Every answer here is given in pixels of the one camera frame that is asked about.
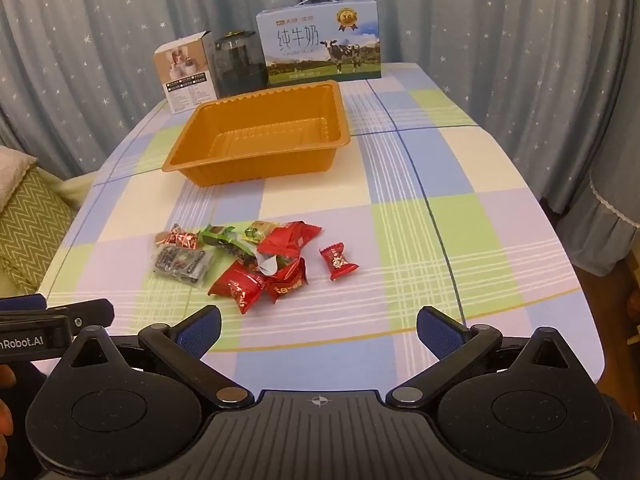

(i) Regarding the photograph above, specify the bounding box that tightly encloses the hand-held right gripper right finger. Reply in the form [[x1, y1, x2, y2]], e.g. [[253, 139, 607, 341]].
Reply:
[[385, 305, 581, 409]]

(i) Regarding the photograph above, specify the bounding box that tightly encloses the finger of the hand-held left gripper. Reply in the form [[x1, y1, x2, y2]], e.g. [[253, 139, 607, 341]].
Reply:
[[0, 299, 116, 333], [0, 294, 47, 312]]

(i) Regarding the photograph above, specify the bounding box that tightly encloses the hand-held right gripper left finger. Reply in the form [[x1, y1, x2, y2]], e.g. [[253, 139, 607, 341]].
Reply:
[[60, 305, 253, 408]]

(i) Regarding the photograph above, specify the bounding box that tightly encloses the red pillow snack packet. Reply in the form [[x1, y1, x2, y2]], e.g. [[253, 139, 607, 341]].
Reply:
[[207, 266, 267, 316], [264, 257, 308, 304]]

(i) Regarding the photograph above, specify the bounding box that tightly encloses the grey black snack packet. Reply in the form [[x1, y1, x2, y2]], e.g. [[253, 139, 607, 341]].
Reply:
[[151, 245, 215, 289]]

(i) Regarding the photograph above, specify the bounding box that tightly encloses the red gold twisted candy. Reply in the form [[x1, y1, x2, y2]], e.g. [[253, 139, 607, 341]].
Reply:
[[154, 224, 201, 252]]

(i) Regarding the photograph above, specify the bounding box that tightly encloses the long green snack packet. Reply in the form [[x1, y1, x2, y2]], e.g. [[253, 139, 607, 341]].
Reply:
[[197, 225, 283, 277]]

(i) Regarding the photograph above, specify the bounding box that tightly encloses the small yellow green packet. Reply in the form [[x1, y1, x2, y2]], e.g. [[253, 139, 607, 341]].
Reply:
[[243, 221, 281, 243]]

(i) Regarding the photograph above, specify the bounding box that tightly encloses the small red white candy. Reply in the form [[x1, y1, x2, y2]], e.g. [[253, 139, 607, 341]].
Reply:
[[319, 241, 360, 282]]

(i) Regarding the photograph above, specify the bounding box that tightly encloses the orange plastic tray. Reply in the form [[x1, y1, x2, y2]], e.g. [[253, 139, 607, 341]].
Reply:
[[162, 80, 351, 187]]

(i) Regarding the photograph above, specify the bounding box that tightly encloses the person's left hand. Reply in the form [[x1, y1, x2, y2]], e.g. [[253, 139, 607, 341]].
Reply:
[[0, 365, 16, 437]]

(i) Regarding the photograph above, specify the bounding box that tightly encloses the green zigzag pillow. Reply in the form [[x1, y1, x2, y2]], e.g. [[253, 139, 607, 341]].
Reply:
[[0, 167, 78, 296]]

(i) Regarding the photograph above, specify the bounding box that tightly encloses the light green sofa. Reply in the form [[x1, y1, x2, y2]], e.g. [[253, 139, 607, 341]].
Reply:
[[0, 172, 101, 298]]

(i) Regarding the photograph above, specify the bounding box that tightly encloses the beige pillow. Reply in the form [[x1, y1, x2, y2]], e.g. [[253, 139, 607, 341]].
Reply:
[[0, 145, 38, 206]]

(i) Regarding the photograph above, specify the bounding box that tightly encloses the checked pastel tablecloth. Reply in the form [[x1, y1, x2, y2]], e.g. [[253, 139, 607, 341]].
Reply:
[[37, 62, 606, 401]]

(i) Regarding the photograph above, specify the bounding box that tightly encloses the blue lace-trimmed cover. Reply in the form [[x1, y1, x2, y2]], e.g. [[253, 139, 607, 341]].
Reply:
[[547, 160, 640, 278]]

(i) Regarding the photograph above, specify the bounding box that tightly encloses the small white product box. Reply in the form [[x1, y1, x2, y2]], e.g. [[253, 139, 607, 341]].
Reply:
[[153, 31, 221, 114]]

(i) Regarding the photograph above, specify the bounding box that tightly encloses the dark green glass jar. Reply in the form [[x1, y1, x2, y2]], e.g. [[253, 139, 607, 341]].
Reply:
[[214, 30, 268, 98]]

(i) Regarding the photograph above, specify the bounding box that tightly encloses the blue star curtain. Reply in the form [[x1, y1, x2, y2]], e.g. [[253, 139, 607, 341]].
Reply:
[[305, 0, 640, 211], [0, 0, 308, 181]]

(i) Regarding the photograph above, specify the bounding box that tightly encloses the blue milk carton box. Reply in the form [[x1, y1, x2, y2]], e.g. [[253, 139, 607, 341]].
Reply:
[[256, 0, 383, 86]]

